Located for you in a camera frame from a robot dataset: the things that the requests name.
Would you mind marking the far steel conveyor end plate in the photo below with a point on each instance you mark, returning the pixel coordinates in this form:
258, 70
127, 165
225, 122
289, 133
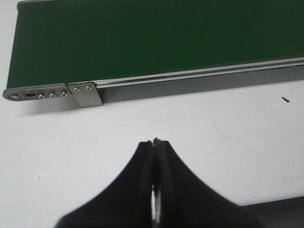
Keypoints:
22, 2

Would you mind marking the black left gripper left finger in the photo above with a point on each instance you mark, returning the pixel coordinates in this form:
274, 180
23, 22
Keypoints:
125, 203

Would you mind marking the aluminium conveyor side rail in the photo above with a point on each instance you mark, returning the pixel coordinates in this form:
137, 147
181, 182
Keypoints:
200, 72

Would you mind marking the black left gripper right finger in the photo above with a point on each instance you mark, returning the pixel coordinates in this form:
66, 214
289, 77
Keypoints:
184, 201

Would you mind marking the steel conveyor bracket leg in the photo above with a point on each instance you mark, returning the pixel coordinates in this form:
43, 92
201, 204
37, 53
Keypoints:
86, 94

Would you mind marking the steel conveyor end plate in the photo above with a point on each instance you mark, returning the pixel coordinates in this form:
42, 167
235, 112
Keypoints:
22, 2
37, 92

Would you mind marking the green conveyor belt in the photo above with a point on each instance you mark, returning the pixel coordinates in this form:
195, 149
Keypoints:
69, 41

